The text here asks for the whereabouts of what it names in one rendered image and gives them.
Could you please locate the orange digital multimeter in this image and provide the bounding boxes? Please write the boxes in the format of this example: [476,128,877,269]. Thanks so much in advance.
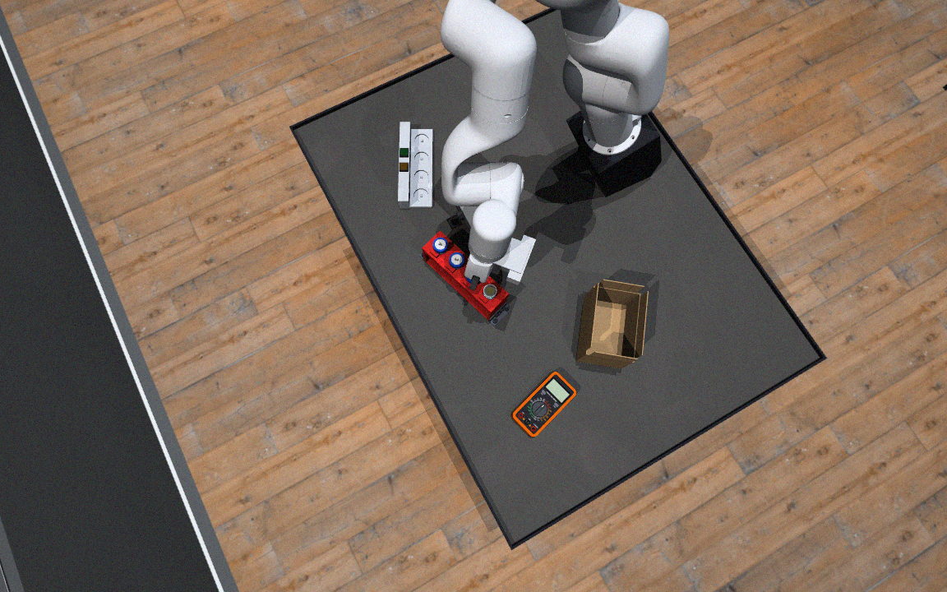
[511,372,576,437]

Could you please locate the brown cardboard box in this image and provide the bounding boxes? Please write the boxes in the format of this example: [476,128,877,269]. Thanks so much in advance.
[576,280,649,368]

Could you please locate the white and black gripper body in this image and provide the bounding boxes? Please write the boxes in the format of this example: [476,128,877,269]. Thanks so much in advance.
[464,252,495,283]

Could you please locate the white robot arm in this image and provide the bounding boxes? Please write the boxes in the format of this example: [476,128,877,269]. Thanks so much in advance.
[441,0,669,285]

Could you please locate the red tube rack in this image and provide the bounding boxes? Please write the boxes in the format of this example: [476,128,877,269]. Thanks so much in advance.
[422,231,509,320]

